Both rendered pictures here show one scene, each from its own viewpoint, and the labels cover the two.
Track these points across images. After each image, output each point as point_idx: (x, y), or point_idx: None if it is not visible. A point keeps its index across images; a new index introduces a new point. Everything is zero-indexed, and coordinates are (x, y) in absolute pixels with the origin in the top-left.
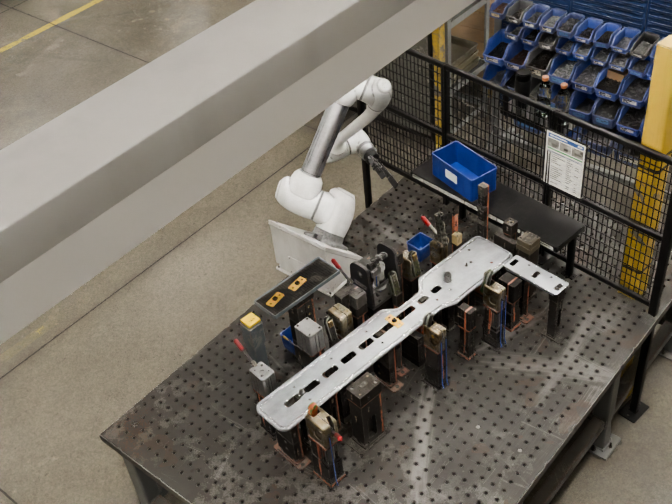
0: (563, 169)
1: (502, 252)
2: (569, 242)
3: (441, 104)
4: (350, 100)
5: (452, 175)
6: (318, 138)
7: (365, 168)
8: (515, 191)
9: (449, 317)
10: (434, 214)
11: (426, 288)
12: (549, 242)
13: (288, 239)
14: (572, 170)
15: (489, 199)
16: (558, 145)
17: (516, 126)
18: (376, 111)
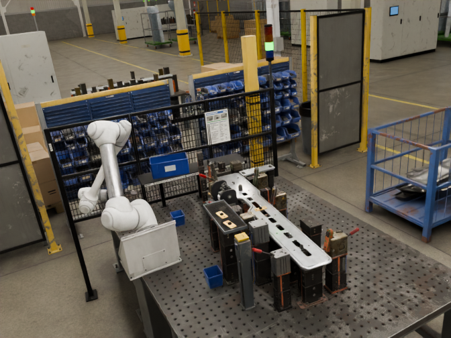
0: (218, 129)
1: (233, 174)
2: None
3: (133, 141)
4: (115, 139)
5: (171, 166)
6: (112, 170)
7: (76, 233)
8: (194, 162)
9: None
10: (210, 163)
11: (241, 196)
12: (240, 161)
13: (141, 241)
14: (223, 127)
15: (192, 168)
16: (213, 117)
17: (185, 123)
18: (122, 147)
